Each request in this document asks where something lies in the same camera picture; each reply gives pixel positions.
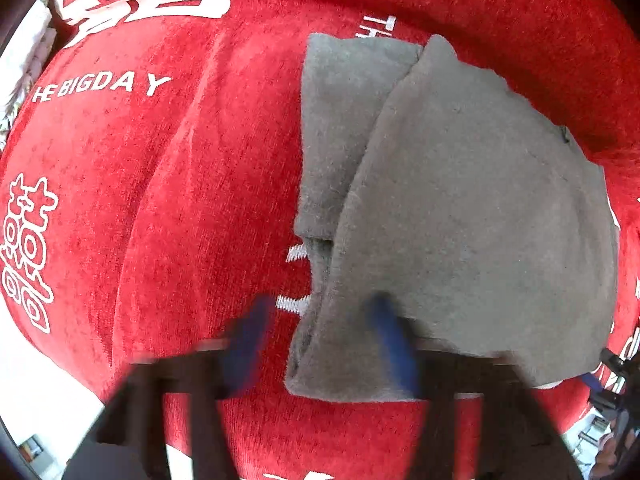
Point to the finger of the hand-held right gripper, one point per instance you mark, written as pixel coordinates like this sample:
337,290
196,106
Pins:
607,362

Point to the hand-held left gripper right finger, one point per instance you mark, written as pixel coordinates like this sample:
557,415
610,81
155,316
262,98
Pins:
397,350

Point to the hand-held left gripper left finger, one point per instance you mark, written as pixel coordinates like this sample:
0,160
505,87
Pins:
247,350

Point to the grey sweatshirt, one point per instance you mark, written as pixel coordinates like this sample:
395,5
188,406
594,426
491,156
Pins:
465,210

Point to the red printed blanket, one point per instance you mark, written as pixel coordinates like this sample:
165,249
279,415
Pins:
150,185

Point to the white patterned cloth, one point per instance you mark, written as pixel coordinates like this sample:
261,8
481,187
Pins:
30,55

